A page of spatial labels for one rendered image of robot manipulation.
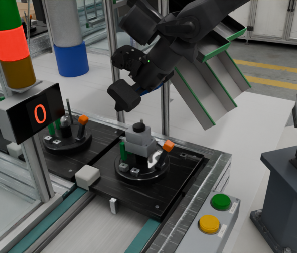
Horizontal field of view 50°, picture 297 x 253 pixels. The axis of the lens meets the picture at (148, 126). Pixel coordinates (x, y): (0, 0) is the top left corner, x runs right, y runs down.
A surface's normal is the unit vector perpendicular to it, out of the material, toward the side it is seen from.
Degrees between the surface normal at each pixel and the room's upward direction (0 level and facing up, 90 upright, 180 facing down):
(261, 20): 90
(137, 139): 90
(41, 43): 90
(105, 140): 0
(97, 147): 0
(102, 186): 0
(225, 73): 45
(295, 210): 90
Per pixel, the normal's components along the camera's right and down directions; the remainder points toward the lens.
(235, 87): 0.51, -0.37
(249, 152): -0.04, -0.84
